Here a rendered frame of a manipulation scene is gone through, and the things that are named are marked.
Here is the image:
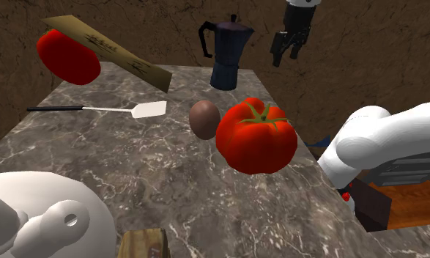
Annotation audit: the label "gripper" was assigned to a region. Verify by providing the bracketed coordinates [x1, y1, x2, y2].
[270, 2, 318, 68]

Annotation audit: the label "dark blue moka pot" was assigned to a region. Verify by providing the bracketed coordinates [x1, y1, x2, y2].
[198, 14, 256, 92]

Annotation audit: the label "large red tomato green stem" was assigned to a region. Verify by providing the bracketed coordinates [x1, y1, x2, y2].
[215, 97, 299, 176]

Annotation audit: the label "brown egg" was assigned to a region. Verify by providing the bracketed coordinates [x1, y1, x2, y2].
[188, 100, 222, 141]

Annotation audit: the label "tan flat board black marks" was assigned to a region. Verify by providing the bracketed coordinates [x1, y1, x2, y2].
[40, 14, 174, 94]

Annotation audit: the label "brown wooden box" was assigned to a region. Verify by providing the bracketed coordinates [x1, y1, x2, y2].
[116, 227, 172, 258]

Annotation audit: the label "white spatula black handle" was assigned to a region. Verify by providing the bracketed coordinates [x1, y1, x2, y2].
[26, 100, 168, 119]

